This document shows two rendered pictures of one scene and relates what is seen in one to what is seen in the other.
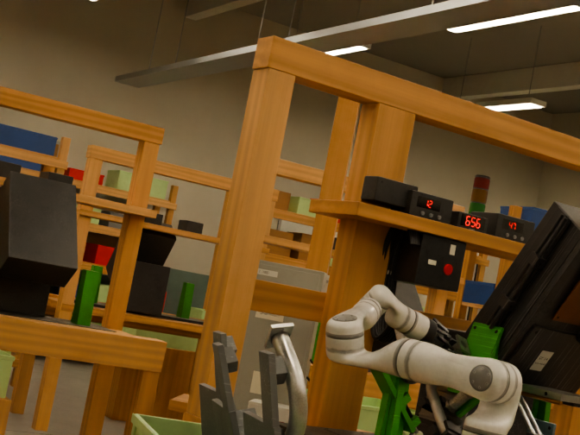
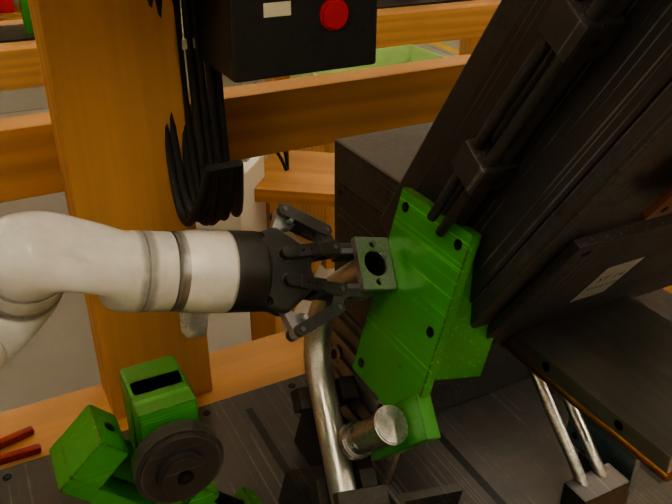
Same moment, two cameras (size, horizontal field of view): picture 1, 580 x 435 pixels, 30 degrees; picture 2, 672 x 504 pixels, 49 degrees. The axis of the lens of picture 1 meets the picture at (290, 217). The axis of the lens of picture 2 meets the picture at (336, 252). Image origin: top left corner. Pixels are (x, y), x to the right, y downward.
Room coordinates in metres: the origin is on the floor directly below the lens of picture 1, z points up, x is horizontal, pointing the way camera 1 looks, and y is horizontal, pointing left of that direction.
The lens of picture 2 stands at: (2.39, -0.55, 1.56)
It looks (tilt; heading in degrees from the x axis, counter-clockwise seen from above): 29 degrees down; 4
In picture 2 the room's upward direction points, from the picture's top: straight up
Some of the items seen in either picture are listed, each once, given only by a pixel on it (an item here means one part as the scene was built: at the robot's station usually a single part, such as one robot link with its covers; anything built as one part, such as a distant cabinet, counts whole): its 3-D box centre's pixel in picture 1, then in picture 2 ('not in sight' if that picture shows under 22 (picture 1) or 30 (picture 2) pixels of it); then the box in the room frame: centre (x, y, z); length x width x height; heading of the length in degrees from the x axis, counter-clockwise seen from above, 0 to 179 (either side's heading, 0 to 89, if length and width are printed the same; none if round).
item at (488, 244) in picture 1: (450, 236); not in sight; (3.33, -0.50, 1.52); 0.90 x 0.25 x 0.04; 122
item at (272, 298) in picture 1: (412, 324); (313, 110); (3.42, -0.44, 1.23); 1.30 x 0.05 x 0.09; 122
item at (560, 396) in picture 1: (529, 389); (572, 326); (3.07, -0.75, 1.11); 0.39 x 0.16 x 0.03; 32
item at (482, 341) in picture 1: (483, 361); (436, 301); (3.02, -0.60, 1.17); 0.13 x 0.12 x 0.20; 122
